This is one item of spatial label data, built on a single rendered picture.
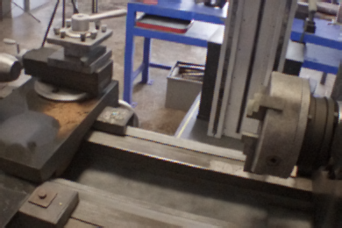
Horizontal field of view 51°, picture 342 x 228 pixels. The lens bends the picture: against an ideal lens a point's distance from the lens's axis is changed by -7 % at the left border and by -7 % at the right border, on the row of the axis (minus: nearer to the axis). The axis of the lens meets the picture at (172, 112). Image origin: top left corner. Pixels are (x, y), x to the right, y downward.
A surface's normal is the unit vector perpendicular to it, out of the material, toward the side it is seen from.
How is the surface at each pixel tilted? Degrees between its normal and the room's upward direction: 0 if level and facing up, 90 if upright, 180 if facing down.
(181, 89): 90
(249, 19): 90
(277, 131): 67
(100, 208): 0
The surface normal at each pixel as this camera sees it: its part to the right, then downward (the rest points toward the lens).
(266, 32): -0.32, 0.46
